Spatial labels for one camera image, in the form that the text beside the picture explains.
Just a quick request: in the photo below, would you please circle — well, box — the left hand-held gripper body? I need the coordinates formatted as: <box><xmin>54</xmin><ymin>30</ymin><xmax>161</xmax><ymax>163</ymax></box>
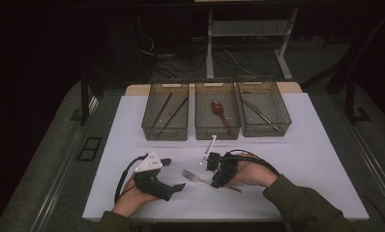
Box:
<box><xmin>133</xmin><ymin>150</ymin><xmax>176</xmax><ymax>202</ymax></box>

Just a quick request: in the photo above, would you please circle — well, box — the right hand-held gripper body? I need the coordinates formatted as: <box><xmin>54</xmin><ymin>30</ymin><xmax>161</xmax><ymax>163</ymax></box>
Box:
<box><xmin>202</xmin><ymin>134</ymin><xmax>239</xmax><ymax>184</ymax></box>

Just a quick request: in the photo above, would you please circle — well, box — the silver fork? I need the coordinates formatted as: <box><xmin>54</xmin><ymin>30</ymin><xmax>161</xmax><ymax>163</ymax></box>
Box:
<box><xmin>181</xmin><ymin>169</ymin><xmax>244</xmax><ymax>195</ymax></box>

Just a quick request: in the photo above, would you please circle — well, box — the clear grey plastic bin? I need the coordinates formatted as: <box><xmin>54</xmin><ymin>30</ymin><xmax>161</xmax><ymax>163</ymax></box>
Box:
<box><xmin>194</xmin><ymin>79</ymin><xmax>242</xmax><ymax>141</ymax></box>
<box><xmin>237</xmin><ymin>76</ymin><xmax>292</xmax><ymax>138</ymax></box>
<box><xmin>141</xmin><ymin>80</ymin><xmax>190</xmax><ymax>142</ymax></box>

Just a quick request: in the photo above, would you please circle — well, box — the brown wooden spoon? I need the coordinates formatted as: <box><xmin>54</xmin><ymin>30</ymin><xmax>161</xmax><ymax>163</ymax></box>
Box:
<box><xmin>211</xmin><ymin>100</ymin><xmax>232</xmax><ymax>131</ymax></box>

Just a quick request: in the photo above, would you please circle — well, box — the person's right hand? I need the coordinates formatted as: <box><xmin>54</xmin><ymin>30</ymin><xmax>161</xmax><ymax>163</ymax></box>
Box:
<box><xmin>227</xmin><ymin>153</ymin><xmax>279</xmax><ymax>189</ymax></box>

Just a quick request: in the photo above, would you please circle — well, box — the person's left hand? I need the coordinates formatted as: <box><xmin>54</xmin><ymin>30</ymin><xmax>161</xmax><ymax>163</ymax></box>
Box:
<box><xmin>111</xmin><ymin>175</ymin><xmax>160</xmax><ymax>218</ymax></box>

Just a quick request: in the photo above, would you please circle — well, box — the white table cover board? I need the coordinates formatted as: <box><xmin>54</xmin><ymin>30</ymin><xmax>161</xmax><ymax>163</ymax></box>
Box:
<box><xmin>82</xmin><ymin>92</ymin><xmax>370</xmax><ymax>223</ymax></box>

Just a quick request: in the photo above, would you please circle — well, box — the black metal stand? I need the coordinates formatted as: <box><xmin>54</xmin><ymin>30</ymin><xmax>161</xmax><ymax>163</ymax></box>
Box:
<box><xmin>301</xmin><ymin>9</ymin><xmax>385</xmax><ymax>126</ymax></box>

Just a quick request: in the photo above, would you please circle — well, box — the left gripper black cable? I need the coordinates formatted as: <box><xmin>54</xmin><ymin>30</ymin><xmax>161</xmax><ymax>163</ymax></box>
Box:
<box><xmin>114</xmin><ymin>154</ymin><xmax>149</xmax><ymax>205</ymax></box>

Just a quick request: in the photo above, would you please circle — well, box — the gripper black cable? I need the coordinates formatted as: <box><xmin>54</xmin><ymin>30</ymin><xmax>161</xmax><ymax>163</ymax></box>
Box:
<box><xmin>227</xmin><ymin>149</ymin><xmax>281</xmax><ymax>177</ymax></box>
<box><xmin>114</xmin><ymin>154</ymin><xmax>149</xmax><ymax>205</ymax></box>

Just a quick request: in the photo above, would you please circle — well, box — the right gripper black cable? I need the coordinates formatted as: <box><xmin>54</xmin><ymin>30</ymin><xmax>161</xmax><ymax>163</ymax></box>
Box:
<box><xmin>227</xmin><ymin>149</ymin><xmax>281</xmax><ymax>177</ymax></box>

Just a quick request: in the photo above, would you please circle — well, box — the tangle of floor cables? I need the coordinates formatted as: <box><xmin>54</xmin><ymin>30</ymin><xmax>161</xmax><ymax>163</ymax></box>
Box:
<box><xmin>136</xmin><ymin>15</ymin><xmax>259</xmax><ymax>80</ymax></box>

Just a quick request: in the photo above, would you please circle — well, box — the metal floor rail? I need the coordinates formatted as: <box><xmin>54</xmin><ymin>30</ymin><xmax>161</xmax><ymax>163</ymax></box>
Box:
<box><xmin>348</xmin><ymin>124</ymin><xmax>385</xmax><ymax>209</ymax></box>
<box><xmin>29</xmin><ymin>96</ymin><xmax>100</xmax><ymax>232</ymax></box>

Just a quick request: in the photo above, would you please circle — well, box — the white metal desk frame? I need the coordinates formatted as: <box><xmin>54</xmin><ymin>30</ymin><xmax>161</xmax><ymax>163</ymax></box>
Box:
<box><xmin>205</xmin><ymin>8</ymin><xmax>300</xmax><ymax>81</ymax></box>

